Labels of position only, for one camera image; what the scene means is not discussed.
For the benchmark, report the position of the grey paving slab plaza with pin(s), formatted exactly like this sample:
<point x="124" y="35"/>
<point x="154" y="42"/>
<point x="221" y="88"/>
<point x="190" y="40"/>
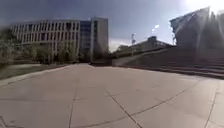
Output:
<point x="100" y="96"/>

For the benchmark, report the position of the low building with pitched roof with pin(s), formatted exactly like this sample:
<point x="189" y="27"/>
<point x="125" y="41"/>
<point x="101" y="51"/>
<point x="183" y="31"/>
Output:
<point x="150" y="45"/>

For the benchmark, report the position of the large pale building with windows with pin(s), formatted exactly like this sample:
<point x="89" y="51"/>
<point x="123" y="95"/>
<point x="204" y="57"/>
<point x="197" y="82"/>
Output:
<point x="56" y="33"/>

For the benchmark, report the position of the row of trees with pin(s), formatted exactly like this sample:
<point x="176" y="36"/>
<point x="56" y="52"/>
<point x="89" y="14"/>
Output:
<point x="43" y="53"/>

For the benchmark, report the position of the grey concrete steps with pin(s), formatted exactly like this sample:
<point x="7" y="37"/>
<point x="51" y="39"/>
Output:
<point x="200" y="69"/>

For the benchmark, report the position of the grass strip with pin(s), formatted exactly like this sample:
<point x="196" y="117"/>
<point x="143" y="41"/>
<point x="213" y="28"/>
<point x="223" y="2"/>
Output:
<point x="23" y="70"/>

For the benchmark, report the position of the sloped grey concrete wall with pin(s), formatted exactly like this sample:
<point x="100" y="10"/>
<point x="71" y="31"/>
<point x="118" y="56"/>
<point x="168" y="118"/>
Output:
<point x="146" y="58"/>

